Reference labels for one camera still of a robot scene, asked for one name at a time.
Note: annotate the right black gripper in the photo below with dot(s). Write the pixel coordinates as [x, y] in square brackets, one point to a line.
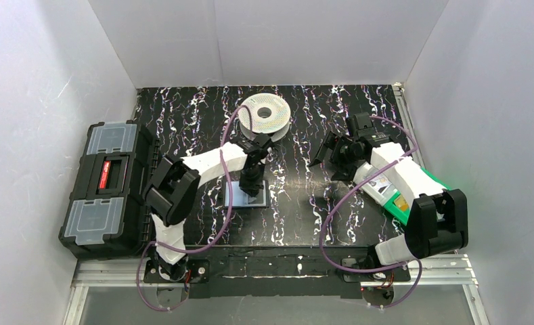
[336, 149]

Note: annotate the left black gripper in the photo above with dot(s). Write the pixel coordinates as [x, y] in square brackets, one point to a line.
[251, 183]

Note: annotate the white printed credit card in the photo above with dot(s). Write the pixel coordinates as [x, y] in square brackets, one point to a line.
[380, 184]

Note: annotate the black plastic toolbox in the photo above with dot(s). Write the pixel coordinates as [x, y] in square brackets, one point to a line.
[106, 216]

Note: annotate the yellow orange credit card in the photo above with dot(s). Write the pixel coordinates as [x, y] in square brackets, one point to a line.
[401, 203]

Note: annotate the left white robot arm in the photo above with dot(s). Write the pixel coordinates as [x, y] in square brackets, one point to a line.
[172, 189]

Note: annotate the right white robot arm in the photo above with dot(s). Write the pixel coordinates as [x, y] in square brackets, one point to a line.
[436, 217]

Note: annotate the white plastic bin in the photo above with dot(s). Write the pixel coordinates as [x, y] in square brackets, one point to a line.
[362, 173]

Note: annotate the white filament spool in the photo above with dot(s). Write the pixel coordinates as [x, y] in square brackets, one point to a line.
[264, 113]

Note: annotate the green plastic bin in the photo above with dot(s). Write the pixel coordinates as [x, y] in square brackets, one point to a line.
[402, 184]

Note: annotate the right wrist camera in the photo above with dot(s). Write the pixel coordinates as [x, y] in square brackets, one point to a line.
[359, 125]

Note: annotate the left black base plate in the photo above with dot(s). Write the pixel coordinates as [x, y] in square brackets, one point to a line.
[190, 271]

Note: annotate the aluminium frame rail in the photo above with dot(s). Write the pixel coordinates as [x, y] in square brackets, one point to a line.
[447, 269]

